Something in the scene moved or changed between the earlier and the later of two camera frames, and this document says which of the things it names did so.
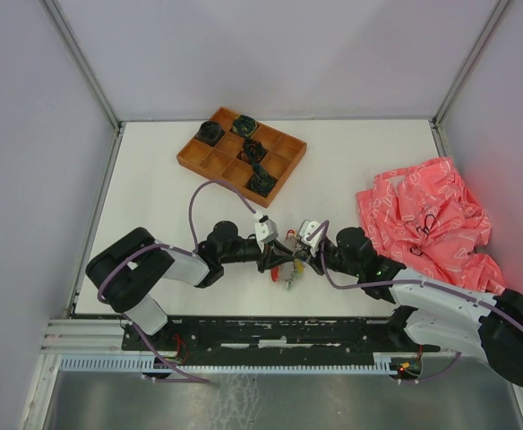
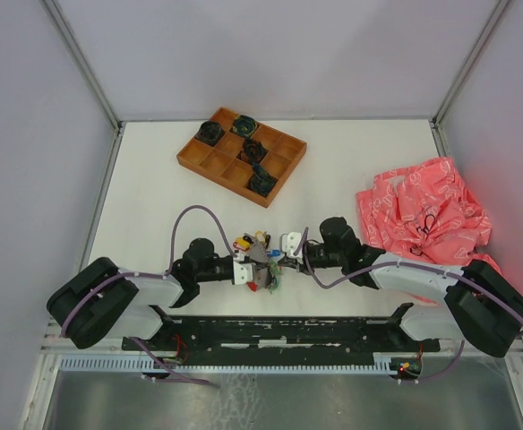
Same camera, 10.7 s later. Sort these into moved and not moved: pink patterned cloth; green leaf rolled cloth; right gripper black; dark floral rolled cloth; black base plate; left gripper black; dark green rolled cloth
Moved: right gripper black; left gripper black
Not moved: dark green rolled cloth; pink patterned cloth; black base plate; green leaf rolled cloth; dark floral rolled cloth
